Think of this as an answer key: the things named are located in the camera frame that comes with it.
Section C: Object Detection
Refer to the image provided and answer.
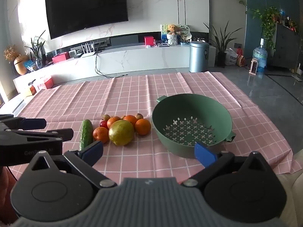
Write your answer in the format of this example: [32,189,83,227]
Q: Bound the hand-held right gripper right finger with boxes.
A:
[181,142,276,188]

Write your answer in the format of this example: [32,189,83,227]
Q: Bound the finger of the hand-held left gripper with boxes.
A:
[0,128,74,145]
[0,114,47,131]

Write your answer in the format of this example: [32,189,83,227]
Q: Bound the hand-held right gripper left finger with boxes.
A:
[22,141,117,189]

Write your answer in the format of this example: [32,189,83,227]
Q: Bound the orange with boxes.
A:
[107,116,122,129]
[123,115,138,129]
[92,127,110,144]
[135,118,151,136]

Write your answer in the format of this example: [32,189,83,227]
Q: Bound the green cucumber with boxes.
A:
[80,119,93,150]

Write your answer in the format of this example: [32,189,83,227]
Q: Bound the yellow green mango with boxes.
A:
[109,120,135,146]

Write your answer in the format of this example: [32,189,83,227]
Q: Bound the green plastic colander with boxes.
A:
[151,94,237,159]

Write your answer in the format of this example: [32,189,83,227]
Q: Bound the orange gourd vase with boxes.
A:
[14,55,30,75]

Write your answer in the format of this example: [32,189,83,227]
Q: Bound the pink checked tablecloth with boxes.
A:
[8,72,296,185]

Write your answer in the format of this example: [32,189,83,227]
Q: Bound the flat red box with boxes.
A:
[52,53,70,64]

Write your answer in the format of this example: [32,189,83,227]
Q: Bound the dried yellow flowers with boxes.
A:
[3,44,20,62]

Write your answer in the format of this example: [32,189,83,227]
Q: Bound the green leafy potted plant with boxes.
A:
[24,30,46,69]

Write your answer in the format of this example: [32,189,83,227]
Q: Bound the white router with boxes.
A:
[80,42,98,58]

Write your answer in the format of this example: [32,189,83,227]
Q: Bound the silver trash can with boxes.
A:
[189,41,210,73]

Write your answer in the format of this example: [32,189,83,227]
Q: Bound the beige cushion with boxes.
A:
[277,150,303,227]

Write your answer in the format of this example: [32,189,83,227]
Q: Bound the white plastic bag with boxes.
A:
[225,48,238,66]

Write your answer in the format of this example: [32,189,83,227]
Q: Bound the orange bag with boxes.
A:
[237,48,246,67]

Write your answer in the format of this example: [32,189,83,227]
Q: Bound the small pink device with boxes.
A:
[250,59,259,75]

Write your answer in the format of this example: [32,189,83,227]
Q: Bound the white marble television console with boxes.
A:
[13,44,217,93]

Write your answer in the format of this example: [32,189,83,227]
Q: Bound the blue water jug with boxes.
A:
[253,38,268,72]

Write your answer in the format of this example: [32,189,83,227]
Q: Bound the long-leaf potted plant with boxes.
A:
[204,20,243,68]

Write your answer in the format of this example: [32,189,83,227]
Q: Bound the round painted fan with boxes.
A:
[177,24,191,36]

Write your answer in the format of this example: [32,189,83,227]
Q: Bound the landscape picture card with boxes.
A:
[161,24,171,42]

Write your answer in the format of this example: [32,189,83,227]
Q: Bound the black television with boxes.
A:
[45,0,129,40]

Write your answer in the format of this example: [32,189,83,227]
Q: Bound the brown teddy bear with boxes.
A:
[166,24,181,35]

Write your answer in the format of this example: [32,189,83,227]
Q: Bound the dark grey cabinet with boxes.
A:
[267,24,303,70]

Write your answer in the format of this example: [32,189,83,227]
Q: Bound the pothos plant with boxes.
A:
[246,7,281,50]

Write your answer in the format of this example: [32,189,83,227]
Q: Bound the black cable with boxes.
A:
[95,48,128,78]

